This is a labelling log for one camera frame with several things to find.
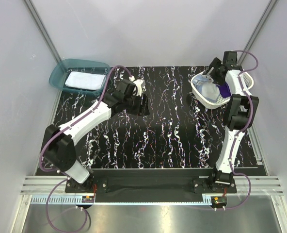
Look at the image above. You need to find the teal plastic basin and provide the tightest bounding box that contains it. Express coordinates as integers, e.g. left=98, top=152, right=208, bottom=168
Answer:
left=49, top=59, right=111, bottom=98

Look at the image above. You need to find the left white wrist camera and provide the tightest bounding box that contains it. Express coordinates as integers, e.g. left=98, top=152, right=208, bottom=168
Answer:
left=134, top=79, right=146, bottom=96

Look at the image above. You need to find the white plastic basket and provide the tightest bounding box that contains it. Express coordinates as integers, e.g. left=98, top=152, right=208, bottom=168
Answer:
left=191, top=70, right=254, bottom=109

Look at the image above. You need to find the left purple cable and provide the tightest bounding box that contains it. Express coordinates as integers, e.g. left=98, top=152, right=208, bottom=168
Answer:
left=40, top=65, right=134, bottom=233

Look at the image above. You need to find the left small circuit board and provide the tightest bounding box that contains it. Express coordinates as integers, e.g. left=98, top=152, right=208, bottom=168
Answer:
left=81, top=196, right=95, bottom=203

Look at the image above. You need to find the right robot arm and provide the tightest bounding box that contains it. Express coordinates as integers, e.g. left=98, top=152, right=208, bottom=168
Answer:
left=207, top=51, right=259, bottom=193

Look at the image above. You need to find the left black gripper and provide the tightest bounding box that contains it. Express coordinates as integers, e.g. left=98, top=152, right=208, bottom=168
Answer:
left=124, top=92, right=149, bottom=117

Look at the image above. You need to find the right aluminium frame post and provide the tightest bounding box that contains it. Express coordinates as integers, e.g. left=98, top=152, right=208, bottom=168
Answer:
left=243, top=0, right=279, bottom=52

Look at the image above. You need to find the small circuit board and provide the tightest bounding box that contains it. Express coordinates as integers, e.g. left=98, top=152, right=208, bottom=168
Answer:
left=212, top=196, right=227, bottom=206
left=81, top=196, right=95, bottom=203

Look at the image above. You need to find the white towel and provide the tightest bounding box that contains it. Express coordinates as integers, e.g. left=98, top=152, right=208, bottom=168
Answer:
left=65, top=71, right=106, bottom=91

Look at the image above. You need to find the white slotted cable duct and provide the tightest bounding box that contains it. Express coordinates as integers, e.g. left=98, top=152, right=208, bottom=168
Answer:
left=31, top=194, right=212, bottom=206

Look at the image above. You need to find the aluminium frame post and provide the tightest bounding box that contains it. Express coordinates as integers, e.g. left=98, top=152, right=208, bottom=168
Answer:
left=23, top=0, right=62, bottom=63
left=243, top=0, right=279, bottom=52

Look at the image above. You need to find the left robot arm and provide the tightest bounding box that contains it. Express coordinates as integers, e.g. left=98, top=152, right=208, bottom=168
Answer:
left=41, top=79, right=149, bottom=192

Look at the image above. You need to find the light blue towel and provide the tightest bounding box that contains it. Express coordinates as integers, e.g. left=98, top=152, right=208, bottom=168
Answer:
left=191, top=74, right=220, bottom=103

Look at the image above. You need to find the purple towel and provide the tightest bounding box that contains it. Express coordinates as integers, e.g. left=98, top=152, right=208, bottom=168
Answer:
left=217, top=83, right=231, bottom=99

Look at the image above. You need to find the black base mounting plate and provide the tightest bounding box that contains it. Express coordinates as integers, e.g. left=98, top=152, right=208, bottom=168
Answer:
left=36, top=167, right=255, bottom=203

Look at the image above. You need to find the right small circuit board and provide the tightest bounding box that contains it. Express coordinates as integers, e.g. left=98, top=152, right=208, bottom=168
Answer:
left=212, top=196, right=227, bottom=206

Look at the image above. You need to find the left aluminium frame post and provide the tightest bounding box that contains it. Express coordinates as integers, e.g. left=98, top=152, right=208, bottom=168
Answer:
left=23, top=0, right=62, bottom=63

